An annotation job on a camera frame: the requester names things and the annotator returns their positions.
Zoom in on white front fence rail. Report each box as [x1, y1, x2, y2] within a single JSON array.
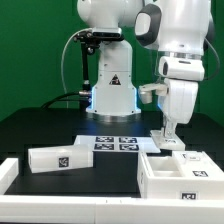
[[0, 195, 224, 224]]

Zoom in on white fence rail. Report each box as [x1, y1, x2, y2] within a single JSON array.
[[0, 195, 224, 224], [0, 158, 19, 195]]

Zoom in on white cabinet body box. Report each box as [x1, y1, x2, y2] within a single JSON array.
[[137, 152, 224, 200]]

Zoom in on white cabinet door with knob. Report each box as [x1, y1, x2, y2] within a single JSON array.
[[172, 151, 224, 180]]

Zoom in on white left fence rail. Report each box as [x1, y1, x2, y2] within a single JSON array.
[[0, 158, 19, 195]]

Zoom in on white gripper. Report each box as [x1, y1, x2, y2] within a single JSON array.
[[138, 56, 204, 138]]

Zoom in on black cables on table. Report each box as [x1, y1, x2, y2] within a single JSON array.
[[40, 91, 93, 110]]

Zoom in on white long cabinet block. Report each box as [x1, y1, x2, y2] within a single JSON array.
[[28, 144, 93, 173]]

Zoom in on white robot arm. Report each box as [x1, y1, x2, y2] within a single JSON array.
[[77, 0, 213, 138]]

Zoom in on white base tag sheet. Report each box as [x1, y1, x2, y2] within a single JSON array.
[[74, 135, 160, 153]]

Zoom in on grey camera cable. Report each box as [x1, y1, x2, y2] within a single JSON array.
[[61, 29, 91, 95]]

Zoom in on white cabinet door panel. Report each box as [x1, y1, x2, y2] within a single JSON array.
[[151, 130, 185, 151]]

